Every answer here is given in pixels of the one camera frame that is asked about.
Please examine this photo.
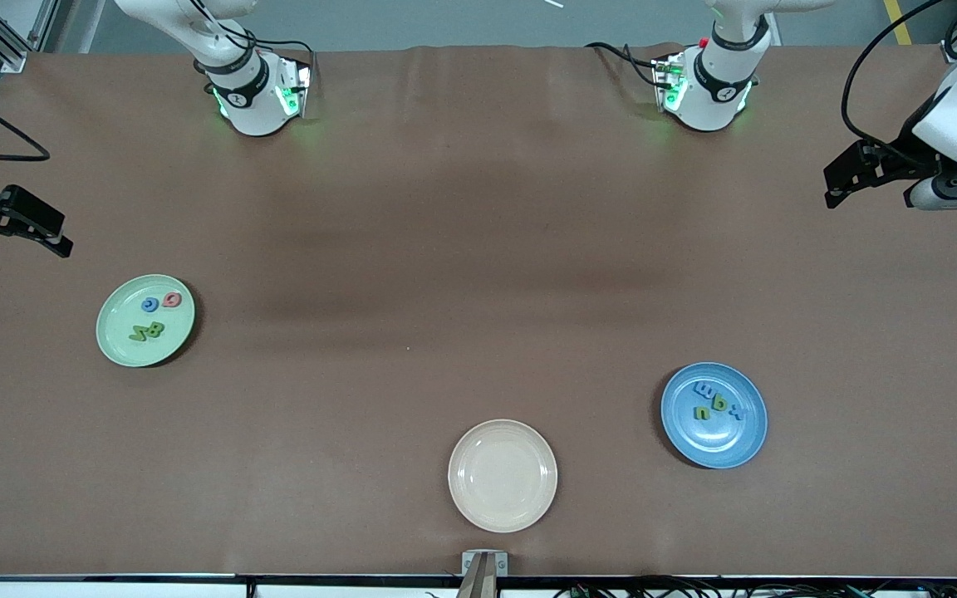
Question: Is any light green plate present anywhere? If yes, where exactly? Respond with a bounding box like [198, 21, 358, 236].
[96, 274, 197, 368]

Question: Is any blue plate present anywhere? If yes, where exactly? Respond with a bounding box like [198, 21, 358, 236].
[660, 362, 768, 470]

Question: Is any brown table cover sheet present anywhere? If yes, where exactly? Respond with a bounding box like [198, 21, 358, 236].
[0, 43, 957, 580]

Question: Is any beige plate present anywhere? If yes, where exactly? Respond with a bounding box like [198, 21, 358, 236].
[448, 419, 559, 534]

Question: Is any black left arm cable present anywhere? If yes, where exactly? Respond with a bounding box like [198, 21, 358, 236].
[841, 0, 945, 160]

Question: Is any metal base bracket with LEDs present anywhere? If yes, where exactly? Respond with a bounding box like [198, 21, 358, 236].
[275, 56, 314, 119]
[653, 54, 689, 113]

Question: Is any black base power cable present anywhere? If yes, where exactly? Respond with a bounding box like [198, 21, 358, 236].
[585, 42, 666, 88]
[256, 40, 317, 69]

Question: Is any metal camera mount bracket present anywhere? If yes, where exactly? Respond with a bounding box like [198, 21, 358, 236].
[458, 550, 510, 598]

